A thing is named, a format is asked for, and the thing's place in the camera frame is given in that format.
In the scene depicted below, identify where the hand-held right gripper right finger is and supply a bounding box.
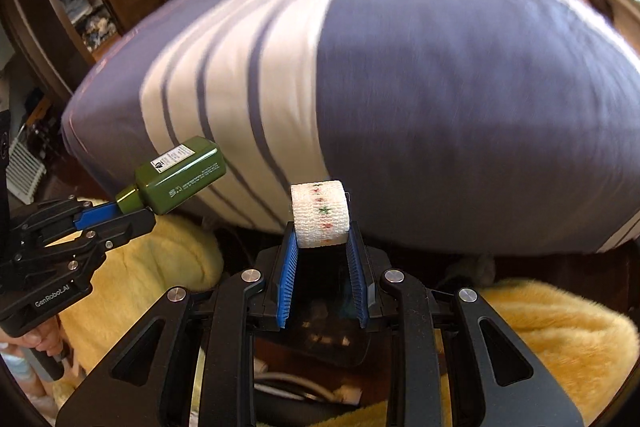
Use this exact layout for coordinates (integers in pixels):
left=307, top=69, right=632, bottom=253
left=345, top=226, right=587, bottom=427

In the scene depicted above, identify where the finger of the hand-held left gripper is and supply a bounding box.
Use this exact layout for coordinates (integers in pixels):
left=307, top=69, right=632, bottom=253
left=30, top=208, right=157, bottom=280
left=9, top=199, right=121, bottom=250

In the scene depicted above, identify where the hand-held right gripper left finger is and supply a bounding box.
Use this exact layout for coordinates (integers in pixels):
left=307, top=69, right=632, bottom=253
left=55, top=222, right=302, bottom=427

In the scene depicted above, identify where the white bandage roll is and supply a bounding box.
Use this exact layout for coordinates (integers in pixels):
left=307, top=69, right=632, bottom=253
left=291, top=179, right=350, bottom=250

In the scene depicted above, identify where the green plastic bottle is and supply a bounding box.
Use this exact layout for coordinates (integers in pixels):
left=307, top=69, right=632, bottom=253
left=116, top=136, right=227, bottom=216

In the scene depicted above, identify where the person's left forearm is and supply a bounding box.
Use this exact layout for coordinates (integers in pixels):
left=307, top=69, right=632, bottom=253
left=0, top=347, right=51, bottom=413

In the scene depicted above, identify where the person's left hand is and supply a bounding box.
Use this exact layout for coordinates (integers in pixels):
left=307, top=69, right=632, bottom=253
left=0, top=314, right=68, bottom=365

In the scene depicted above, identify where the white slatted rack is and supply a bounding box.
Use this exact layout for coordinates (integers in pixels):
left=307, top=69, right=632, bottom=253
left=5, top=134, right=47, bottom=202

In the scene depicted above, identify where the blue white striped blanket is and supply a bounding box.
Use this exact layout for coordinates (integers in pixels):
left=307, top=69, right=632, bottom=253
left=61, top=0, right=640, bottom=256

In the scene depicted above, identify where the yellow fluffy rug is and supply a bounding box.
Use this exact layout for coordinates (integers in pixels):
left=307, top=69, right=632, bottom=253
left=50, top=199, right=637, bottom=427

